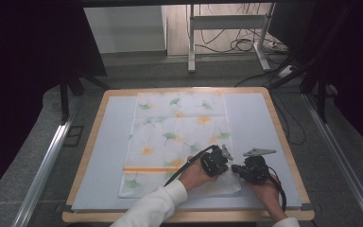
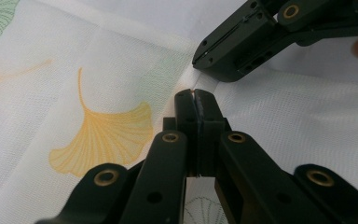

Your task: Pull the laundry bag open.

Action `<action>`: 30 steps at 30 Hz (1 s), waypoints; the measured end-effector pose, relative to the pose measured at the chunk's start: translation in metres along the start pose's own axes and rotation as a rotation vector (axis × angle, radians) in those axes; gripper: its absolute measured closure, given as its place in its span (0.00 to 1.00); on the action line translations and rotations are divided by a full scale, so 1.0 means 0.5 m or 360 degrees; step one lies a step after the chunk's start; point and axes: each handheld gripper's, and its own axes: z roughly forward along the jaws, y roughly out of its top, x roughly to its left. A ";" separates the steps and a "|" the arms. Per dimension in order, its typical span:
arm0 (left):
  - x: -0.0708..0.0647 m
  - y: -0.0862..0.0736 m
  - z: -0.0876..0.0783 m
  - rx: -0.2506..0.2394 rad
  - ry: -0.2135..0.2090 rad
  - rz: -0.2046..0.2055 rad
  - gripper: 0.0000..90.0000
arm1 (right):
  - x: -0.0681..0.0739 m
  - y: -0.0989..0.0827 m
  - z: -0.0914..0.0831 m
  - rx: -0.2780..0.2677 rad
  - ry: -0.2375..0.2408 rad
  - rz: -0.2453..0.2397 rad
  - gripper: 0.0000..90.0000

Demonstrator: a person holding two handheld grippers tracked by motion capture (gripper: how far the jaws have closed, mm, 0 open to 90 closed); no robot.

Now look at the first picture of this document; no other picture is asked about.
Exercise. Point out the white table mat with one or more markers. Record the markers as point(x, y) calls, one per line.
point(252, 123)

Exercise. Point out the white metal desk frame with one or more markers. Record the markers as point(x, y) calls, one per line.
point(227, 22)

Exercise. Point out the white leaf-print zippered mesh bag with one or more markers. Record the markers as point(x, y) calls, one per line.
point(176, 132)

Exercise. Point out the person's left hand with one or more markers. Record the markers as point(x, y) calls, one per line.
point(195, 175)

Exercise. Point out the black floor socket cover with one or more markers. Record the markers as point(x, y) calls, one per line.
point(73, 135)

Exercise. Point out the dark curtain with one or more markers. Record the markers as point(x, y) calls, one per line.
point(359, 72)
point(22, 78)

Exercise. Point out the wooden-rimmed table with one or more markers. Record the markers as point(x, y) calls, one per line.
point(88, 148)

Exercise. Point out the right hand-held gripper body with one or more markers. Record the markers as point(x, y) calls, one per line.
point(255, 168)

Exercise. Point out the aluminium floor rail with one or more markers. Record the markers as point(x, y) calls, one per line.
point(42, 176)
point(340, 157)

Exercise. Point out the person's right hand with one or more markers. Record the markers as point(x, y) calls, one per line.
point(266, 192)

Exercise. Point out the white cabinet panel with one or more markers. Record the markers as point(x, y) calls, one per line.
point(124, 30)

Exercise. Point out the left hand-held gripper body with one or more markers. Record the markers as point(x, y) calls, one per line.
point(215, 161)

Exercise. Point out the white power strip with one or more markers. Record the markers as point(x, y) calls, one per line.
point(275, 45)

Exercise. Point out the black metal stand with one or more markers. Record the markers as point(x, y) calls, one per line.
point(64, 97)
point(319, 94)

